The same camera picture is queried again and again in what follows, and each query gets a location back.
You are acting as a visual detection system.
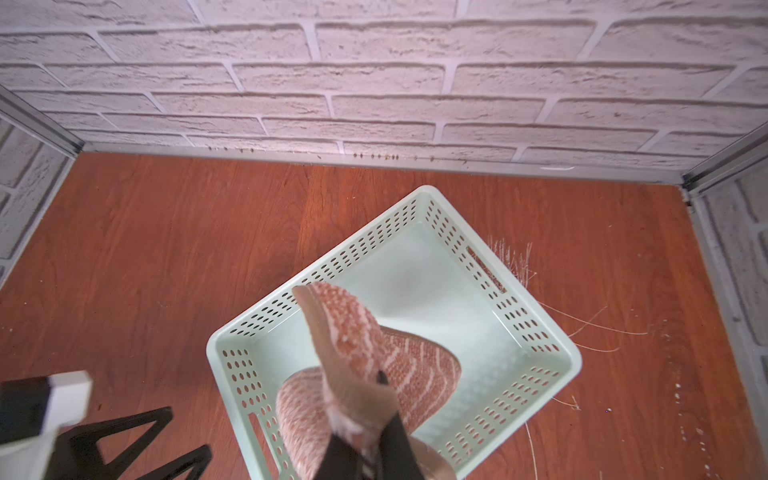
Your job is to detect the striped brown white dishcloth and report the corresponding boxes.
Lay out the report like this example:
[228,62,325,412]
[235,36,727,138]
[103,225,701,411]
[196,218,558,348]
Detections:
[277,283,462,479]

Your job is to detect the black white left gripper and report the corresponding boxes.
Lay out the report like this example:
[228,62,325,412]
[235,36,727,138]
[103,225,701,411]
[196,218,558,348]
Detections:
[0,370,214,480]

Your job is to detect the aluminium corner post right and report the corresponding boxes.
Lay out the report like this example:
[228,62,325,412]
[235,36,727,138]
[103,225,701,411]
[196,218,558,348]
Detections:
[682,123,767,195]

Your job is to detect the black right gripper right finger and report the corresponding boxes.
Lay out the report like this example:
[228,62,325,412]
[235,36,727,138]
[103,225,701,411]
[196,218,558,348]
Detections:
[375,371,425,480]

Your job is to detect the aluminium corner post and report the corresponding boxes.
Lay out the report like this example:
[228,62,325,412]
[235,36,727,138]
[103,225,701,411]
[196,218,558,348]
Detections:
[0,87,85,158]
[682,123,767,195]

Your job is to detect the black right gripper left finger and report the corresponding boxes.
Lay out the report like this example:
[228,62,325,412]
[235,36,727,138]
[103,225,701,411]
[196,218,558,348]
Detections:
[314,434,363,480]

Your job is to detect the mint green perforated basket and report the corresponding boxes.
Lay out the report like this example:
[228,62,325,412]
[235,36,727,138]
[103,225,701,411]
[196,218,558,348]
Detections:
[206,185,582,479]

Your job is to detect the aluminium corner post left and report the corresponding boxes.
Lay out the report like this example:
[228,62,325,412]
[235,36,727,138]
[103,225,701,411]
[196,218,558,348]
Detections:
[0,87,85,158]

